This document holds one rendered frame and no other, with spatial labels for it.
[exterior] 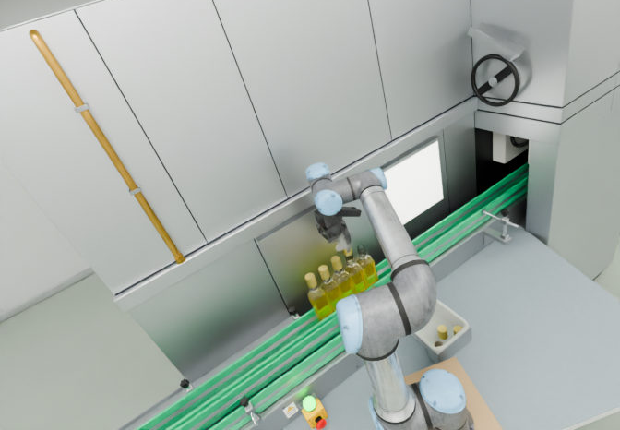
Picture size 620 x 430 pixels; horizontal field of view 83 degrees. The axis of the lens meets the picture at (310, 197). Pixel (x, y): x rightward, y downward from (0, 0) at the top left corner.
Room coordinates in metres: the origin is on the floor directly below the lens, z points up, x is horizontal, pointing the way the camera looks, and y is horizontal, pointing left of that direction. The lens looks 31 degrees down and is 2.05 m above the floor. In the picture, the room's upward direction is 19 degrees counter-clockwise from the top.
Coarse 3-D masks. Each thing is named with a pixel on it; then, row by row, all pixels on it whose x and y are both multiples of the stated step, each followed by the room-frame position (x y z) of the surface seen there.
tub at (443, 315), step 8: (440, 304) 0.90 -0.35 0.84; (440, 312) 0.90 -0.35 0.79; (448, 312) 0.86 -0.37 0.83; (432, 320) 0.89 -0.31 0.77; (440, 320) 0.88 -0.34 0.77; (448, 320) 0.86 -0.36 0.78; (456, 320) 0.82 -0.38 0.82; (464, 320) 0.80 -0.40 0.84; (424, 328) 0.86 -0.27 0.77; (432, 328) 0.85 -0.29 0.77; (448, 328) 0.83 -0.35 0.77; (464, 328) 0.77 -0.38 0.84; (424, 336) 0.83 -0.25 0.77; (432, 336) 0.82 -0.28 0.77; (448, 336) 0.80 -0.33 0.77; (456, 336) 0.75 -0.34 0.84; (432, 344) 0.75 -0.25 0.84; (448, 344) 0.73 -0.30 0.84
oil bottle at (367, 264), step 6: (360, 258) 1.02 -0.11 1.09; (366, 258) 1.01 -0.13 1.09; (372, 258) 1.01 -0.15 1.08; (360, 264) 1.01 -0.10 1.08; (366, 264) 1.00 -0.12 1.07; (372, 264) 1.00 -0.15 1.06; (366, 270) 0.99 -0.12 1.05; (372, 270) 1.00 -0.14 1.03; (366, 276) 0.99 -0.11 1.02; (372, 276) 1.00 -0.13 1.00; (366, 282) 1.00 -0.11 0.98; (372, 282) 1.00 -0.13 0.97
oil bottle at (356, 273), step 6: (348, 270) 0.99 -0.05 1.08; (354, 270) 0.98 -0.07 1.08; (360, 270) 0.98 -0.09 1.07; (354, 276) 0.97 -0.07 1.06; (360, 276) 0.98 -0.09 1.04; (354, 282) 0.97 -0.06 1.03; (360, 282) 0.98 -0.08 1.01; (354, 288) 0.97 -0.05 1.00; (360, 288) 0.98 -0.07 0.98; (366, 288) 0.99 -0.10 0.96
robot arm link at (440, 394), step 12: (432, 372) 0.56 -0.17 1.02; (444, 372) 0.55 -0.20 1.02; (420, 384) 0.53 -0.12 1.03; (432, 384) 0.52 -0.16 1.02; (444, 384) 0.52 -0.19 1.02; (456, 384) 0.51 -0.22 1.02; (420, 396) 0.51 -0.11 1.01; (432, 396) 0.49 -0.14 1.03; (444, 396) 0.49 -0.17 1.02; (456, 396) 0.48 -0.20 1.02; (432, 408) 0.48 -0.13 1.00; (444, 408) 0.46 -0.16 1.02; (456, 408) 0.46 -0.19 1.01; (432, 420) 0.46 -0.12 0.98; (444, 420) 0.46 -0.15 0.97; (456, 420) 0.46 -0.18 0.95
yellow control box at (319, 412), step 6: (312, 396) 0.72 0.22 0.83; (300, 402) 0.71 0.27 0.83; (318, 402) 0.69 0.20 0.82; (300, 408) 0.69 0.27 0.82; (318, 408) 0.67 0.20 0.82; (306, 414) 0.66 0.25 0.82; (312, 414) 0.66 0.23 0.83; (318, 414) 0.66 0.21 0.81; (324, 414) 0.67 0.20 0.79; (306, 420) 0.65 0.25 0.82; (312, 420) 0.65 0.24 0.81; (312, 426) 0.65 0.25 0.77
